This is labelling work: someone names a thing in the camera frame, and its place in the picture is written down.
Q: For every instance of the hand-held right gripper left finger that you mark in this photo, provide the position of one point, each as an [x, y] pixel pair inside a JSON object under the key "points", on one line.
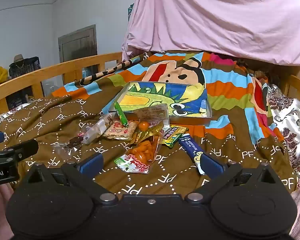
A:
{"points": [[91, 165]]}

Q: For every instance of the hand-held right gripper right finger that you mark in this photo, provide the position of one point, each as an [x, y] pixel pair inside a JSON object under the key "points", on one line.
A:
{"points": [[212, 165]]}

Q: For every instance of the clear chocolate packet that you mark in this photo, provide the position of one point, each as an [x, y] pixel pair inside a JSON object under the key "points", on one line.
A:
{"points": [[75, 142]]}

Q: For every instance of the blue snack bar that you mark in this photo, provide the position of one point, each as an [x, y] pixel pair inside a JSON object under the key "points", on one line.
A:
{"points": [[190, 145]]}

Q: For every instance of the cracker packet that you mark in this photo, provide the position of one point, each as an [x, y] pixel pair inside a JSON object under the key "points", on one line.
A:
{"points": [[120, 130]]}

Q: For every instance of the yellow packet purple label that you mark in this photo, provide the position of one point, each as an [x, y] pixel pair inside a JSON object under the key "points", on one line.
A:
{"points": [[173, 135]]}

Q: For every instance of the orange snack packet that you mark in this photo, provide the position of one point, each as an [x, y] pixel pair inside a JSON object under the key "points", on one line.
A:
{"points": [[140, 153]]}

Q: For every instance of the green stick snack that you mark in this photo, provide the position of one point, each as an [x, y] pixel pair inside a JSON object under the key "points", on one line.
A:
{"points": [[120, 113]]}

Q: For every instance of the gold foil packet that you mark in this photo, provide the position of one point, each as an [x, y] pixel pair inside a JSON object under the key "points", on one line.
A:
{"points": [[150, 134]]}

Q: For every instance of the clear barcode snack packet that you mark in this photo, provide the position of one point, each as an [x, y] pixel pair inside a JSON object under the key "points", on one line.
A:
{"points": [[155, 115]]}

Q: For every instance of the picture-lined shallow box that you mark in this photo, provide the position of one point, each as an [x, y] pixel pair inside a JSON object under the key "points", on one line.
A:
{"points": [[150, 97]]}

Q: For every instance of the clear white candy packet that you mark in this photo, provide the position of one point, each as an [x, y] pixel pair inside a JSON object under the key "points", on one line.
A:
{"points": [[95, 131]]}

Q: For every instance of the printed brown blanket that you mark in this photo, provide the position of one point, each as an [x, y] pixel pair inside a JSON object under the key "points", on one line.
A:
{"points": [[52, 120]]}

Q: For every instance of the small tangerine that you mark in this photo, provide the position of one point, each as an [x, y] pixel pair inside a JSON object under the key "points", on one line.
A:
{"points": [[143, 125]]}

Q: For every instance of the black plastic crate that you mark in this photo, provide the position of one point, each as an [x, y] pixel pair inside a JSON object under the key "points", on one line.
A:
{"points": [[27, 68]]}

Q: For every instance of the brown hat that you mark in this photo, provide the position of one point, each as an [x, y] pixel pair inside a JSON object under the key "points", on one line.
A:
{"points": [[18, 58]]}

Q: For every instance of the striped tan cloth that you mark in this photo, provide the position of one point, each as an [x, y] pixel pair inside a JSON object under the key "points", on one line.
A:
{"points": [[107, 72]]}

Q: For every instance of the pink bed sheet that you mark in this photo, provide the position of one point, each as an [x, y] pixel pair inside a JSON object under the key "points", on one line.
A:
{"points": [[215, 17]]}

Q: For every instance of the wooden bed frame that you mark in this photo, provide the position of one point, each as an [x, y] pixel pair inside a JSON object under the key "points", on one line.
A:
{"points": [[52, 70]]}

